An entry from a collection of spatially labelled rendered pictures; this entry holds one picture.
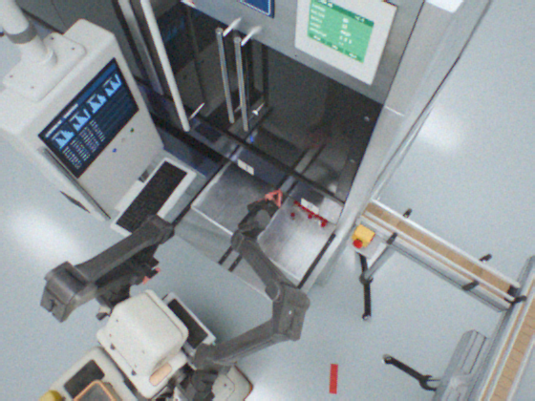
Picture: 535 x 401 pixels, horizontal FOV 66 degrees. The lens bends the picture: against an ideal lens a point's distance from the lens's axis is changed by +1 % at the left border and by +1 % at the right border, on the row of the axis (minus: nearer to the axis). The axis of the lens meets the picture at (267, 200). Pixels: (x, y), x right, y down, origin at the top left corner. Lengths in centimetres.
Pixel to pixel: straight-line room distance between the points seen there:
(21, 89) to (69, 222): 170
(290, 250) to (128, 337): 81
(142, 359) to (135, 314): 13
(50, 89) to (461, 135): 280
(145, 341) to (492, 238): 244
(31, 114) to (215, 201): 84
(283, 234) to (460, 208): 161
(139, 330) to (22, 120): 76
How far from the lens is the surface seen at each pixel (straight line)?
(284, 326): 108
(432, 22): 88
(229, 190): 195
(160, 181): 209
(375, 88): 105
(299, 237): 185
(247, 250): 135
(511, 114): 375
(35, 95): 154
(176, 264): 280
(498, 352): 190
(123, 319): 132
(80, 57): 161
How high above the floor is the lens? 262
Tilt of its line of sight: 65 degrees down
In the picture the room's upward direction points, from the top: 2 degrees counter-clockwise
